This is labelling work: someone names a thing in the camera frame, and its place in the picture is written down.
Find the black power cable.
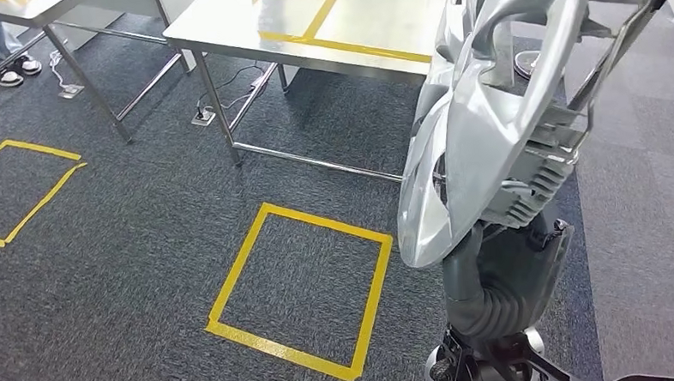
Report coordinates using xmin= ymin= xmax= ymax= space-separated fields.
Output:
xmin=195 ymin=62 xmax=269 ymax=114

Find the silver wheel hubcap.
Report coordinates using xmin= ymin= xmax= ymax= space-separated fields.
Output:
xmin=387 ymin=0 xmax=674 ymax=270

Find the person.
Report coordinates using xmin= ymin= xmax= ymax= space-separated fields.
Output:
xmin=0 ymin=11 xmax=45 ymax=89

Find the steel workbench with tape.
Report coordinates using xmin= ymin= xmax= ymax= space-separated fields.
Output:
xmin=160 ymin=0 xmax=466 ymax=195

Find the plain steel table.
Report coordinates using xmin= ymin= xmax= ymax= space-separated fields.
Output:
xmin=0 ymin=0 xmax=196 ymax=151

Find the yellow floor tape square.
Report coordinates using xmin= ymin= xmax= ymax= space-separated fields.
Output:
xmin=0 ymin=136 xmax=91 ymax=249
xmin=200 ymin=197 xmax=400 ymax=381

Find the white power cable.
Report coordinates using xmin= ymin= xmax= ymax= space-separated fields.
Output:
xmin=46 ymin=48 xmax=71 ymax=91

